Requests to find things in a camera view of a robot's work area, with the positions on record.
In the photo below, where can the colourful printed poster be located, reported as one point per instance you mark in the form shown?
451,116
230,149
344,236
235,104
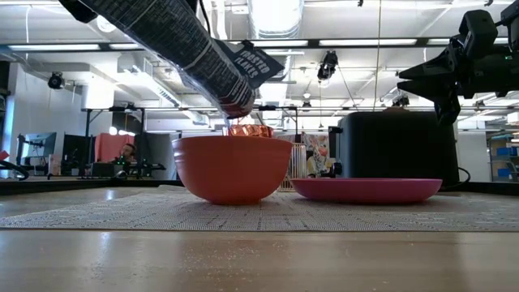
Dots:
318,148

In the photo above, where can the shelf with blue bins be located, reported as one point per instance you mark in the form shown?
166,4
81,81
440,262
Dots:
504,152

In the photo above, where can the grey cabinet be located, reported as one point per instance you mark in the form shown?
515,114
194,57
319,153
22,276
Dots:
162,154

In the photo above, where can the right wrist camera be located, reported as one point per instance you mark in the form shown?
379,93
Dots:
478,32

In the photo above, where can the toast slice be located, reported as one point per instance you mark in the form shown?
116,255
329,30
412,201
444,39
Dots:
394,109

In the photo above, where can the pink plate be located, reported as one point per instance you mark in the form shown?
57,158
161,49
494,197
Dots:
365,190

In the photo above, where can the black table edge rail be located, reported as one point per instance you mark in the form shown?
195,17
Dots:
61,185

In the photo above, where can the black toaster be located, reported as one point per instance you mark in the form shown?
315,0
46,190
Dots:
393,146

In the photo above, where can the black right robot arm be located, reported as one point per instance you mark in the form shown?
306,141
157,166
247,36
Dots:
511,24

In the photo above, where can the blue frosted flakes cereal box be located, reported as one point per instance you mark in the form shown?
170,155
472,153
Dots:
182,44

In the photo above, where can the black overhead bar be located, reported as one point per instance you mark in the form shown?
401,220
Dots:
313,43

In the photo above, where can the black desk frame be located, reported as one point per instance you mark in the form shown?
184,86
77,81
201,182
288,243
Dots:
87,142
275,108

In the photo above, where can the black ceiling camera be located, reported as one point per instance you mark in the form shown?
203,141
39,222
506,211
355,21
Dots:
327,65
400,101
56,80

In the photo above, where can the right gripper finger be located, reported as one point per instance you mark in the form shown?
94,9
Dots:
438,69
438,90

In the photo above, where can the red panel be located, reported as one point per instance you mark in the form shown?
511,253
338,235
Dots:
107,146

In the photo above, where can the grey woven placemat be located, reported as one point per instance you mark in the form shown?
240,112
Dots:
259,215

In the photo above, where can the person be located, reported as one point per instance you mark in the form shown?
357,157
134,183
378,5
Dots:
129,151

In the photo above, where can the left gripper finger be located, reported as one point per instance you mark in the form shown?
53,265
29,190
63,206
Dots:
79,9

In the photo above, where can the wooden utensil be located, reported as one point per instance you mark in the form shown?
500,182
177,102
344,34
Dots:
258,117

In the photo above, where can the small desk monitor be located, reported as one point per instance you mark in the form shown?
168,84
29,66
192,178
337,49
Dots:
40,144

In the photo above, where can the glass jar with stick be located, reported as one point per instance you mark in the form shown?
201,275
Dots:
299,162

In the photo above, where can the orange bowl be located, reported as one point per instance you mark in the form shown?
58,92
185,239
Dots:
231,170

